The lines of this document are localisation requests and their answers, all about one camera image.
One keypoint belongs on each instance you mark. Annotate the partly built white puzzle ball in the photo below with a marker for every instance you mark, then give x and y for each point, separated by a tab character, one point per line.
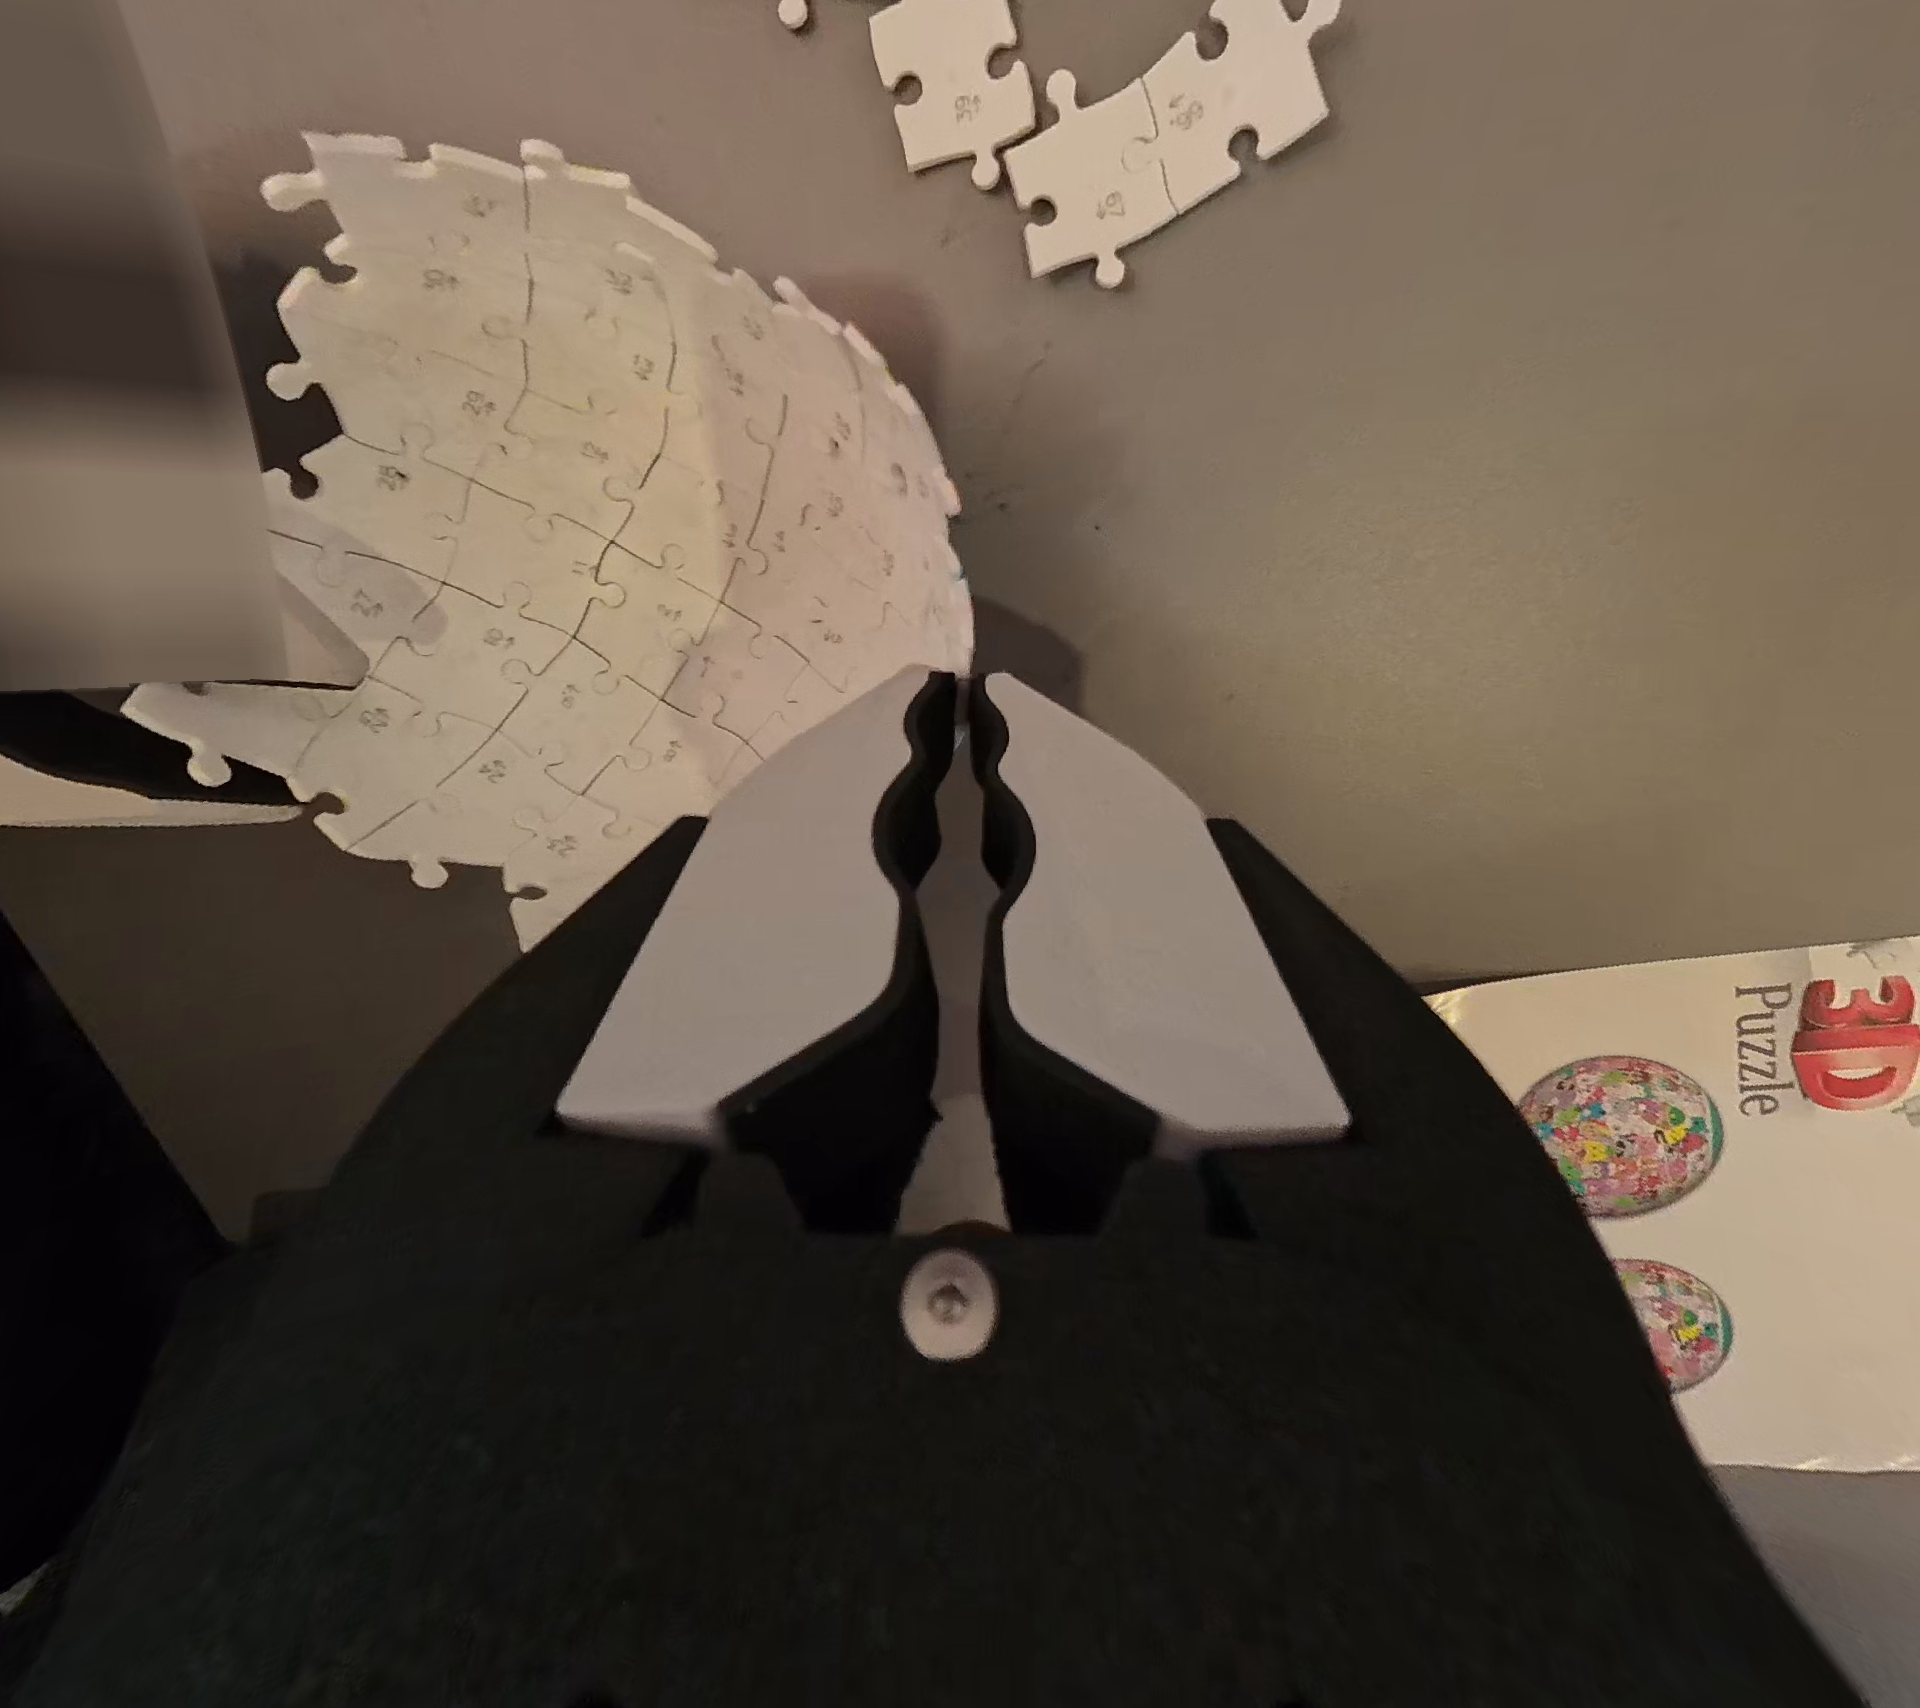
601	538

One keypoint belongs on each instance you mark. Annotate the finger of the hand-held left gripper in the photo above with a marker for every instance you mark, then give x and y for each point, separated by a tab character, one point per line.
74	757
104	239

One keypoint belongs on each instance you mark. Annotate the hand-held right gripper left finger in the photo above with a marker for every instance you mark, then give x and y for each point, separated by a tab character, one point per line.
750	972

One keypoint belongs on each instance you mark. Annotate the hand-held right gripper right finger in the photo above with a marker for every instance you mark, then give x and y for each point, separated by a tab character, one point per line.
1171	972

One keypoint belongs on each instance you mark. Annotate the printed instruction leaflet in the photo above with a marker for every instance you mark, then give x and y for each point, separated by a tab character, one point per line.
1770	1212

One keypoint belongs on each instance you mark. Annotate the puzzle pieces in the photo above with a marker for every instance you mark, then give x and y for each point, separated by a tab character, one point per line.
1111	149

